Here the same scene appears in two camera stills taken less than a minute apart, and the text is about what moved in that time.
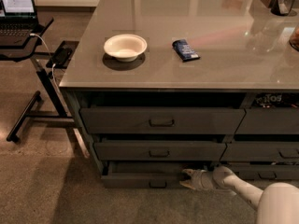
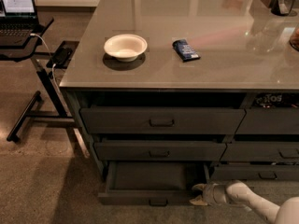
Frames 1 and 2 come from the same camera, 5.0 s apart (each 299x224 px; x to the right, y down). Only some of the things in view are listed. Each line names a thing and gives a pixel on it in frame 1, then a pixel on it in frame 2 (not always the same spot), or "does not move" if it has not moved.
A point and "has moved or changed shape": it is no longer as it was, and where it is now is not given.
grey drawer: x=156 y=150 does not move
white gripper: x=200 y=179 to x=212 y=194
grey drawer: x=146 y=175 has moved or changed shape
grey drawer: x=261 y=151 does not move
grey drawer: x=265 y=172 does not move
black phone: x=64 y=56 does not move
